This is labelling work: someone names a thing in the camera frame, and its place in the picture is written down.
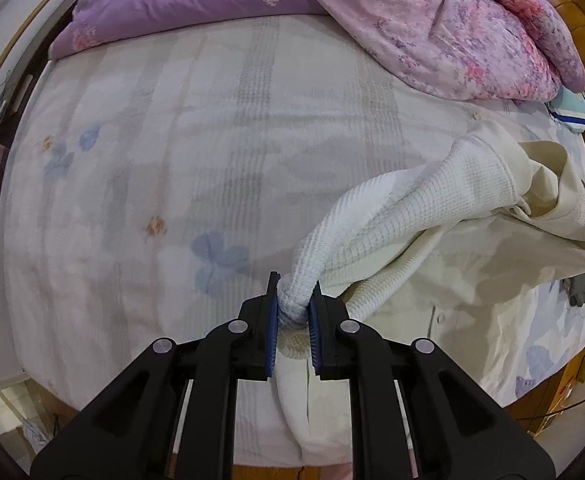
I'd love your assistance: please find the purple floral quilt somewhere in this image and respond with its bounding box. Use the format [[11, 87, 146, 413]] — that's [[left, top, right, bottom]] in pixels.
[[48, 0, 585, 103]]

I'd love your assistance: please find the wooden wall rail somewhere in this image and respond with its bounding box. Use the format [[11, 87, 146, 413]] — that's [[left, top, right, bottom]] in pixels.
[[0, 0, 66, 121]]

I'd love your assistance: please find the white floral bed sheet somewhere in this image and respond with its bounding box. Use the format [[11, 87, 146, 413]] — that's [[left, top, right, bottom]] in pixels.
[[0, 12, 585, 480]]

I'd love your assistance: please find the teal striped pillow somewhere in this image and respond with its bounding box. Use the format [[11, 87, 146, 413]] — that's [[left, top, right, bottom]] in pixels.
[[546, 85, 585, 135]]

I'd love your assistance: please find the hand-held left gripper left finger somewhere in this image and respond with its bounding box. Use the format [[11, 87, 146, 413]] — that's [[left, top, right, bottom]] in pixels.
[[30, 271, 279, 480]]

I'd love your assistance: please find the white jacket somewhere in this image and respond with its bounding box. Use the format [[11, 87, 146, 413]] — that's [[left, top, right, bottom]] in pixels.
[[275, 121, 585, 466]]

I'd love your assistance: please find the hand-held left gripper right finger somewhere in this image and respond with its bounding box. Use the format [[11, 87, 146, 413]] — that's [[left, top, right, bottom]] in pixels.
[[308, 280, 555, 480]]

